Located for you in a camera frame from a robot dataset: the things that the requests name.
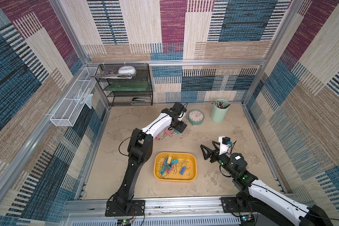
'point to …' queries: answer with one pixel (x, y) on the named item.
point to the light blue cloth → (88, 100)
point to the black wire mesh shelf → (126, 84)
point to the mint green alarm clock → (195, 117)
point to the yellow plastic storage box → (180, 166)
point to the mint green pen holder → (219, 110)
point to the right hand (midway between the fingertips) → (207, 142)
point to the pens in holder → (220, 104)
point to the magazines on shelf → (113, 74)
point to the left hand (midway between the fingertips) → (177, 124)
